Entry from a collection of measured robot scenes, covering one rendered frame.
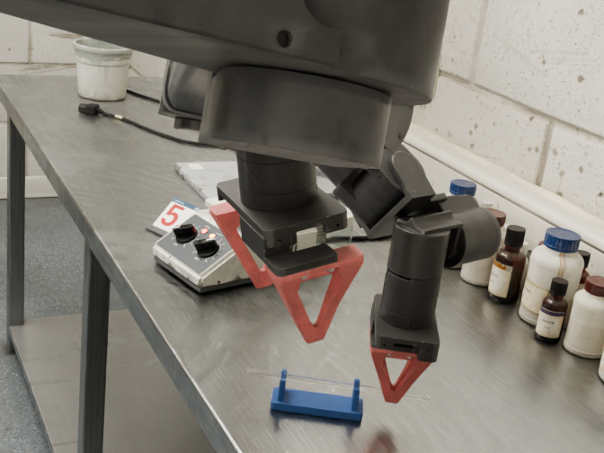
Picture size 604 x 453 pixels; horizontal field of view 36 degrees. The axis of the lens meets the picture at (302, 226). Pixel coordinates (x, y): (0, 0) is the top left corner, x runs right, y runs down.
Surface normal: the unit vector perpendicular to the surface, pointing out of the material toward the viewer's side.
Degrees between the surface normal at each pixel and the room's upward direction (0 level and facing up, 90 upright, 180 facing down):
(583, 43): 90
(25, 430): 0
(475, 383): 0
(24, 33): 90
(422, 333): 0
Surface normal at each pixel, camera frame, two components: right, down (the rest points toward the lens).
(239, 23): 0.41, 0.11
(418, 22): 0.69, 0.15
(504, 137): -0.90, 0.05
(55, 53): 0.43, 0.36
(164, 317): 0.11, -0.93
